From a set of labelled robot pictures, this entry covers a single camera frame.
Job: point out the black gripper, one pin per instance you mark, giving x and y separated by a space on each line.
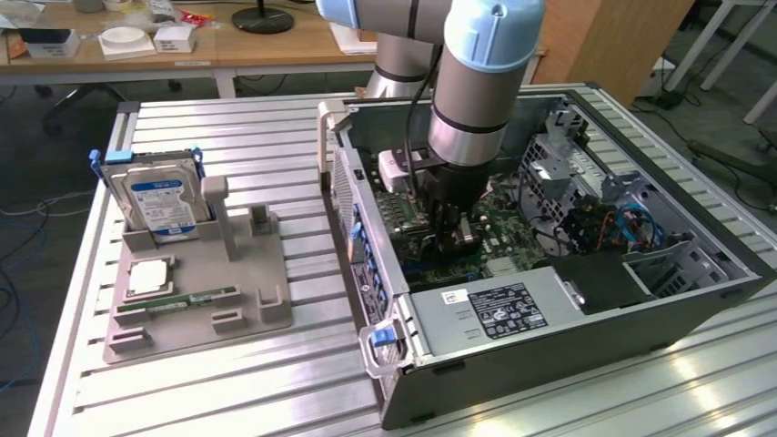
457 191

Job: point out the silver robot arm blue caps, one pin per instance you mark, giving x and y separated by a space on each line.
471 91

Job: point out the green motherboard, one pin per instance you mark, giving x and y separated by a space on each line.
505 255

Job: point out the metal drive cage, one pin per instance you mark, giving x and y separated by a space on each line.
559 173

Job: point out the grey power supply unit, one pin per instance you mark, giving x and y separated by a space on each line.
486 314

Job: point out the blue case latch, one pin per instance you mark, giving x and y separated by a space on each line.
383 338

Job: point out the open black PC case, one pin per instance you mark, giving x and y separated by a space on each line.
547 364

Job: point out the wooden cabinet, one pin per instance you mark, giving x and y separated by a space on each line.
614 45

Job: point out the wooden desk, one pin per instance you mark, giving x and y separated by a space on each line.
255 50

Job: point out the hard disk in blue caddy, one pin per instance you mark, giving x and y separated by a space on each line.
159 200

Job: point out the black round lamp base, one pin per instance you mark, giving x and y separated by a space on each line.
263 20

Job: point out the green RAM stick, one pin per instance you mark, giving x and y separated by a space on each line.
177 300

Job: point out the grey parts rack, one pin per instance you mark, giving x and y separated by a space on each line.
201 337

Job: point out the silver CPU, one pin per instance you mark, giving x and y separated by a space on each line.
151 277

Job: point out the white labelled box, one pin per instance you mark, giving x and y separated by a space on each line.
175 39

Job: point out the white round part on box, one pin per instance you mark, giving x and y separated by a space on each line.
127 42

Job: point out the white box dark top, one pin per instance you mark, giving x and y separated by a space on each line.
50 43

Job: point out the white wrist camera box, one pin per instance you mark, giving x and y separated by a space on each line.
394 173

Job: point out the white table frame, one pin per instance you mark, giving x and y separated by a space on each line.
728 41

